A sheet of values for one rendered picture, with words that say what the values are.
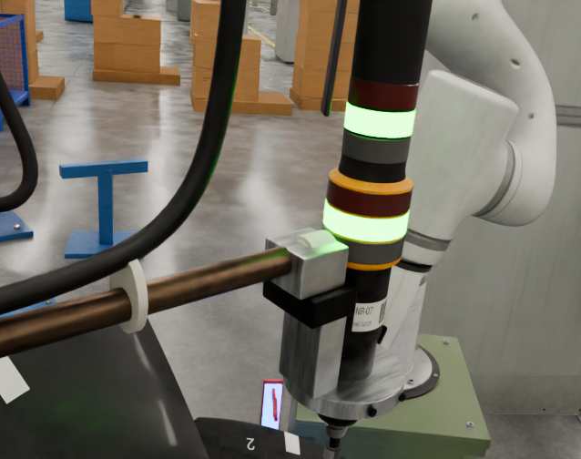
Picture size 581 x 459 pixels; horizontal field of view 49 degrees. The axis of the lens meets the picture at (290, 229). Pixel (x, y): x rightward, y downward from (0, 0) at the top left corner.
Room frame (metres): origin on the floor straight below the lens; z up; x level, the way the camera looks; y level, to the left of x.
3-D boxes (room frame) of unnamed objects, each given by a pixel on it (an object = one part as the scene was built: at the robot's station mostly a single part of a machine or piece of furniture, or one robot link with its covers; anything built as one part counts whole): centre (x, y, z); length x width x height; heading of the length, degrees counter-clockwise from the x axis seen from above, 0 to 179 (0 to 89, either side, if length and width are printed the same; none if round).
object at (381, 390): (0.31, -0.03, 1.49); 0.09 x 0.07 x 0.10; 132
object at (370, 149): (0.31, -0.04, 1.58); 0.03 x 0.03 x 0.01
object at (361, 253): (0.31, -0.04, 1.53); 0.04 x 0.04 x 0.01
